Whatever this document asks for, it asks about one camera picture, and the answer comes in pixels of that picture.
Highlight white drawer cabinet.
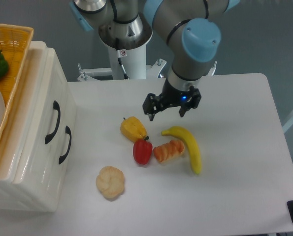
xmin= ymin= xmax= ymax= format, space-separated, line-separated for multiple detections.
xmin=0 ymin=41 xmax=77 ymax=211

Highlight yellow bell pepper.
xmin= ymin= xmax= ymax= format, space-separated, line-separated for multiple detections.
xmin=120 ymin=116 xmax=147 ymax=143

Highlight black drawer handle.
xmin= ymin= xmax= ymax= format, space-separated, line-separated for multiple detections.
xmin=45 ymin=100 xmax=61 ymax=145
xmin=58 ymin=125 xmax=72 ymax=165

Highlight orange croissant bread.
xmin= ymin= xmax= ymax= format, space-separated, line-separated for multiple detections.
xmin=153 ymin=140 xmax=185 ymax=163

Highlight round beige bread roll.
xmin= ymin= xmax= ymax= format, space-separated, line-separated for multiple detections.
xmin=96 ymin=166 xmax=125 ymax=200

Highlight red bell pepper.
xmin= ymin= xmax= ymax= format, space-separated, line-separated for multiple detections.
xmin=133 ymin=136 xmax=153 ymax=165

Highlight yellow woven basket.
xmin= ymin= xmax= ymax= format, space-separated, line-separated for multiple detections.
xmin=0 ymin=24 xmax=34 ymax=140

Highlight black bottom drawer handle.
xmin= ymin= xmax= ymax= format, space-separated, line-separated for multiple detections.
xmin=58 ymin=125 xmax=72 ymax=165

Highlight black top drawer handle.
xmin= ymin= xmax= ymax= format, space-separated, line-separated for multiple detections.
xmin=45 ymin=100 xmax=61 ymax=145

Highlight yellow banana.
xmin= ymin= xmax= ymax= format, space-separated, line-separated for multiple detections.
xmin=161 ymin=126 xmax=202 ymax=175

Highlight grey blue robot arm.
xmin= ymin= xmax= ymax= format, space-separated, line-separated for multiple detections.
xmin=70 ymin=0 xmax=238 ymax=120

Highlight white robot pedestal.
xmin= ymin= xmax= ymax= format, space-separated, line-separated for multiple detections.
xmin=98 ymin=17 xmax=153 ymax=80

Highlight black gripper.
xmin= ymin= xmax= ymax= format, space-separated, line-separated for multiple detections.
xmin=142 ymin=79 xmax=201 ymax=121

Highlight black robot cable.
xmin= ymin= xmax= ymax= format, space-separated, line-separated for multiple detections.
xmin=115 ymin=36 xmax=130 ymax=80

